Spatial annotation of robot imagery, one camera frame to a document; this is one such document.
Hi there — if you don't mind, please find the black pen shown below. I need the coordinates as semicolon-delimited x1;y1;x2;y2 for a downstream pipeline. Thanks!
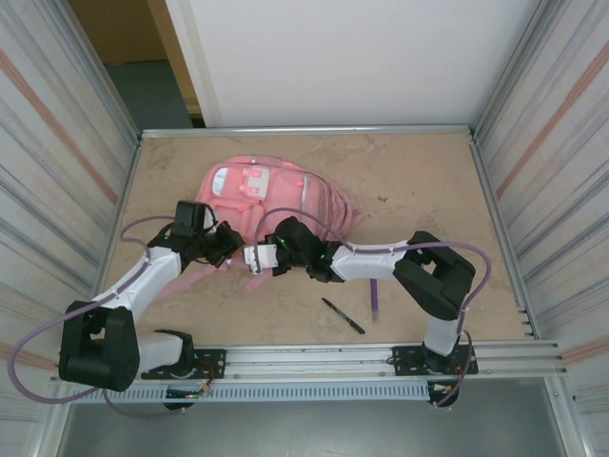
322;297;366;335

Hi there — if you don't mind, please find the small circuit board with wires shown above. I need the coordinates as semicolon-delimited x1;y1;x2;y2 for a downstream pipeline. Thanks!
165;386;213;400

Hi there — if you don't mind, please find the aluminium table edge rail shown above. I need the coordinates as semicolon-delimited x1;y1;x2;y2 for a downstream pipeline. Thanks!
468;132;541;340
80;135;144;345
139;124;473;140

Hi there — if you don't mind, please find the aluminium frame post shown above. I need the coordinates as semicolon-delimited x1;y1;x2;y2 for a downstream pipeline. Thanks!
473;0;560;137
59;0;144;139

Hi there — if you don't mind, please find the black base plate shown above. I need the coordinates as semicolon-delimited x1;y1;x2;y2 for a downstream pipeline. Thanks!
141;348;228;381
390;345;480;378

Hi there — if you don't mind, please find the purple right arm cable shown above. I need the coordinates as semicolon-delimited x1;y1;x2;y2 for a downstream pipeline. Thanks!
255;208;492;409

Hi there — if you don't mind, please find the long aluminium mounting rail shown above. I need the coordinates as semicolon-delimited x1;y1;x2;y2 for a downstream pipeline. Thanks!
49;338;570;384

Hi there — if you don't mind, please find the grey metal shelf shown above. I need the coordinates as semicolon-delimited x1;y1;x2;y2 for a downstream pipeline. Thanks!
59;403;567;457

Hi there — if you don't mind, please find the pink backpack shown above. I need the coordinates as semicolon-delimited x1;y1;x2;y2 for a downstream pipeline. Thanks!
156;154;365;306

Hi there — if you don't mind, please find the brown board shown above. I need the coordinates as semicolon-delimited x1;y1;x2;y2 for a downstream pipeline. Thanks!
66;0;204;115

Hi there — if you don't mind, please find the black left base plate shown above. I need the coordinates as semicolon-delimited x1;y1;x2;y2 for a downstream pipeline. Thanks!
141;348;228;381

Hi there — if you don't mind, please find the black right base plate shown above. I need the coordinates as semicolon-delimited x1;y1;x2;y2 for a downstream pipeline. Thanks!
390;345;480;378

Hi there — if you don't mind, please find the slotted grey cable duct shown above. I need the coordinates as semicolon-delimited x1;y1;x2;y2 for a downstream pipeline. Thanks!
69;383;432;405

